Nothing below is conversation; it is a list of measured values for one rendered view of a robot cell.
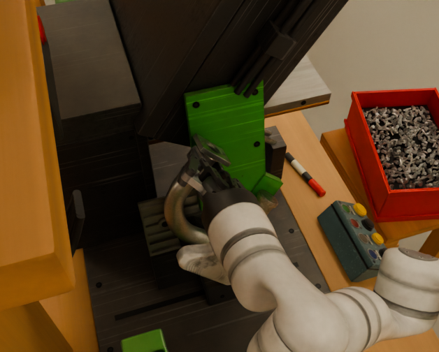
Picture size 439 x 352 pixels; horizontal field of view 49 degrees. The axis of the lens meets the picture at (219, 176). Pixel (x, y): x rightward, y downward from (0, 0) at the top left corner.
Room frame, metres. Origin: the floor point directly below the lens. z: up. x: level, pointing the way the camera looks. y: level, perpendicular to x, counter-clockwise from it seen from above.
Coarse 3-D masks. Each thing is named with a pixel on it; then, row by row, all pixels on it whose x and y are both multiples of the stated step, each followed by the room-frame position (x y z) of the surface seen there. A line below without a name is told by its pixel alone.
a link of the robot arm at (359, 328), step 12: (336, 300) 0.21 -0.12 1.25; (348, 300) 0.21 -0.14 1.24; (348, 312) 0.20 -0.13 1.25; (360, 312) 0.20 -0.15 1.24; (264, 324) 0.17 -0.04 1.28; (348, 324) 0.19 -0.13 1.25; (360, 324) 0.19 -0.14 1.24; (264, 336) 0.16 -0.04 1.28; (276, 336) 0.15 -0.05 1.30; (360, 336) 0.18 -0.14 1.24; (252, 348) 0.15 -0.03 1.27; (264, 348) 0.15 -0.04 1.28; (276, 348) 0.15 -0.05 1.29; (348, 348) 0.17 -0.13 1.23; (360, 348) 0.17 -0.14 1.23
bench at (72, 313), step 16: (80, 256) 0.47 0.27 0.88; (80, 272) 0.43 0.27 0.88; (80, 288) 0.40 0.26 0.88; (48, 304) 0.37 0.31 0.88; (64, 304) 0.37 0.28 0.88; (80, 304) 0.37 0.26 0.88; (64, 320) 0.34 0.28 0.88; (80, 320) 0.34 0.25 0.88; (64, 336) 0.31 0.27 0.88; (80, 336) 0.31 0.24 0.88; (96, 336) 0.31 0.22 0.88
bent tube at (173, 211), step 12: (204, 144) 0.46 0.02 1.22; (216, 156) 0.44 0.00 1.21; (168, 192) 0.42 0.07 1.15; (180, 192) 0.42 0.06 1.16; (168, 204) 0.41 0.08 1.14; (180, 204) 0.41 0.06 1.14; (168, 216) 0.40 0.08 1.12; (180, 216) 0.41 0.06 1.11; (180, 228) 0.40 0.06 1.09; (192, 228) 0.41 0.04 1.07; (192, 240) 0.39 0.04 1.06; (204, 240) 0.40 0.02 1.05
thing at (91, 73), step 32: (96, 0) 0.78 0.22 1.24; (64, 32) 0.69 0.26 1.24; (96, 32) 0.69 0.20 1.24; (64, 64) 0.60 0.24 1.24; (96, 64) 0.60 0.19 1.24; (128, 64) 0.61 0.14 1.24; (64, 96) 0.53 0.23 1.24; (96, 96) 0.53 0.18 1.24; (128, 96) 0.53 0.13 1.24; (64, 128) 0.48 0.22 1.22; (96, 128) 0.50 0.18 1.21; (128, 128) 0.51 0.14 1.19; (64, 160) 0.48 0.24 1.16; (96, 160) 0.49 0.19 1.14; (128, 160) 0.51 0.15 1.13; (64, 192) 0.47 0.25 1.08; (96, 192) 0.49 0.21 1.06; (128, 192) 0.50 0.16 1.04; (96, 224) 0.48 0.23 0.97; (128, 224) 0.50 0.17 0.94
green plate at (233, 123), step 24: (192, 96) 0.50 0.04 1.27; (216, 96) 0.50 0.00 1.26; (240, 96) 0.51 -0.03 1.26; (192, 120) 0.49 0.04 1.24; (216, 120) 0.49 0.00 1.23; (240, 120) 0.50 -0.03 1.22; (192, 144) 0.47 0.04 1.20; (216, 144) 0.48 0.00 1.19; (240, 144) 0.49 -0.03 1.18; (264, 144) 0.50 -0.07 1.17; (240, 168) 0.48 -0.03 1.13; (264, 168) 0.49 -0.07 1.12
